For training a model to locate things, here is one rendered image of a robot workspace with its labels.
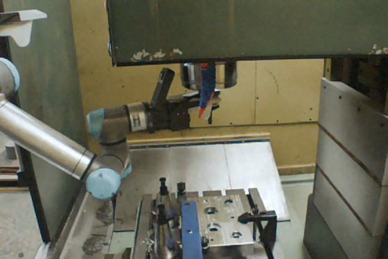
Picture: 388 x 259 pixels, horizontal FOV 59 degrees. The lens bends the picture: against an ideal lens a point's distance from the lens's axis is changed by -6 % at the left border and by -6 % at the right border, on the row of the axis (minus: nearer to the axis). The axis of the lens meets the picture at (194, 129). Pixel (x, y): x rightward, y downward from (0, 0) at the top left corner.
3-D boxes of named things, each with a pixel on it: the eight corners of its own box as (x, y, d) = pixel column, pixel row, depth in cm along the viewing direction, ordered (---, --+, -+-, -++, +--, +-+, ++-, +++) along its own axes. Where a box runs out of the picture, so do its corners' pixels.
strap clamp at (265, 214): (237, 244, 122) (239, 208, 117) (236, 238, 125) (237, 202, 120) (275, 241, 123) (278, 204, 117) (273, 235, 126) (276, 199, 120)
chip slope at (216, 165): (108, 254, 161) (100, 206, 152) (125, 183, 223) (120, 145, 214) (300, 242, 164) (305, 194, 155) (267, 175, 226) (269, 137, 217)
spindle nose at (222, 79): (247, 87, 97) (247, 42, 92) (189, 94, 92) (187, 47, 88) (225, 76, 111) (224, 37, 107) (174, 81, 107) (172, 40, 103)
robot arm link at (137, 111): (125, 101, 100) (129, 109, 92) (141, 97, 101) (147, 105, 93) (129, 126, 102) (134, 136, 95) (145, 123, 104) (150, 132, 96)
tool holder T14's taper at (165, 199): (173, 224, 81) (172, 198, 78) (154, 223, 81) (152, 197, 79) (177, 212, 85) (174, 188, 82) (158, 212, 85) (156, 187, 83)
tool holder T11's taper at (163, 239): (173, 256, 70) (170, 228, 68) (151, 254, 71) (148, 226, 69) (177, 242, 74) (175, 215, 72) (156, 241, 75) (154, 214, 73)
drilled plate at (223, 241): (179, 260, 110) (179, 247, 108) (178, 209, 137) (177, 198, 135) (253, 255, 111) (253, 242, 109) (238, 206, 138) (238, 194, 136)
